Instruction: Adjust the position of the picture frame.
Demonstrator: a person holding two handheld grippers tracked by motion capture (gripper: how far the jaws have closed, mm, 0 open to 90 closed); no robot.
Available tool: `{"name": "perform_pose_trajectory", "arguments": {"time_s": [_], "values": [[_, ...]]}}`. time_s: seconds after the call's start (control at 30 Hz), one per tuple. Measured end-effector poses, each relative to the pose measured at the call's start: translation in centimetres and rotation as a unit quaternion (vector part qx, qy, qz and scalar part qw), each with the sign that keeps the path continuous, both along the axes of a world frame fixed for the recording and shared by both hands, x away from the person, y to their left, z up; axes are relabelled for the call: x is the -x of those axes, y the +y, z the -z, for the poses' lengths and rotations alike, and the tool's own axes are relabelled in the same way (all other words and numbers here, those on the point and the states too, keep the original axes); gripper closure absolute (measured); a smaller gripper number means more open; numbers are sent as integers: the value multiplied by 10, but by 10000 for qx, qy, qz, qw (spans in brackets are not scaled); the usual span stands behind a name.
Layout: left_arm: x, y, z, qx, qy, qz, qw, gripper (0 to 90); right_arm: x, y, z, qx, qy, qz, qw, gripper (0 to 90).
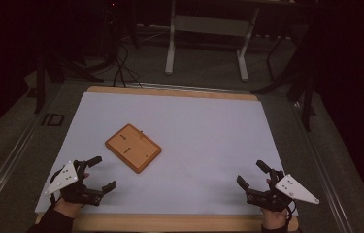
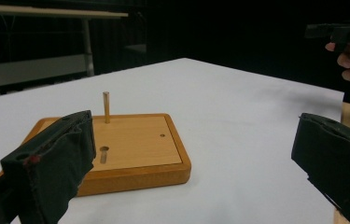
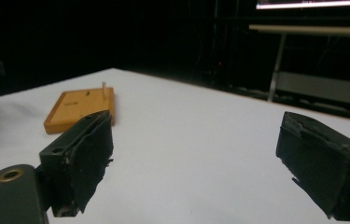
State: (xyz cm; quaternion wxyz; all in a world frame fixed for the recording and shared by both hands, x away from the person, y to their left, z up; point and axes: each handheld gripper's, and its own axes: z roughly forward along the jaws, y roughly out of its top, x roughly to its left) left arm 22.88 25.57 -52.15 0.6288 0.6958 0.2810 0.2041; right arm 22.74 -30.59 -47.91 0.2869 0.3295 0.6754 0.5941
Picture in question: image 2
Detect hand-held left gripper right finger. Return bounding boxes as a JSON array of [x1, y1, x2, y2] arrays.
[[291, 112, 350, 224]]

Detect desk with white legs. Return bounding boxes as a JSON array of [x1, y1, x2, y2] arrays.
[[0, 3, 147, 99]]

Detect white table mat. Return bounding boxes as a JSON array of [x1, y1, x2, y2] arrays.
[[0, 57, 345, 224]]

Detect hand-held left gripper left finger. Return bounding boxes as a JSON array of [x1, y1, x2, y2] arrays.
[[0, 110, 97, 224]]

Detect wooden stand peg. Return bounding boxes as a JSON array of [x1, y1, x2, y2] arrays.
[[102, 91, 111, 124]]

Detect wooden photo frame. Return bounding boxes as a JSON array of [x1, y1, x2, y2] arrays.
[[0, 113, 192, 198]]

